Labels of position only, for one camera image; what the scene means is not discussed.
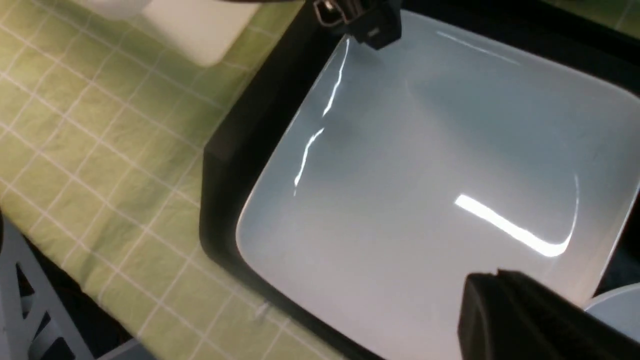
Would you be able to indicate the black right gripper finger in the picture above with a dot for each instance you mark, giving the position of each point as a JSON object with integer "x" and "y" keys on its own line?
{"x": 509, "y": 315}

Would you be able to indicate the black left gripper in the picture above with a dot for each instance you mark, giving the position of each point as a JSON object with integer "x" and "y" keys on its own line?
{"x": 375, "y": 23}

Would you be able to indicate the small white bowl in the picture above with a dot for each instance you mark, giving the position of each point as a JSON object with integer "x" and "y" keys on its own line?
{"x": 619, "y": 309}

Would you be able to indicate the white rectangular rice plate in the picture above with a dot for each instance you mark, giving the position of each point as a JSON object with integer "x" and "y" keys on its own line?
{"x": 445, "y": 153}

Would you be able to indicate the large white plastic tub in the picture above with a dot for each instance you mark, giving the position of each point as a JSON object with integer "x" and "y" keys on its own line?
{"x": 201, "y": 30}

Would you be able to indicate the black serving tray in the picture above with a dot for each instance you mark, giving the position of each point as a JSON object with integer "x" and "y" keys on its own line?
{"x": 239, "y": 150}

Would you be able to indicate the green checkered tablecloth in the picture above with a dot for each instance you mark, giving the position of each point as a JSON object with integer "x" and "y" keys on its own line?
{"x": 102, "y": 134}

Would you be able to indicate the grey metal frame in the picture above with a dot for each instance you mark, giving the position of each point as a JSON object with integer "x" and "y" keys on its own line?
{"x": 35, "y": 325}

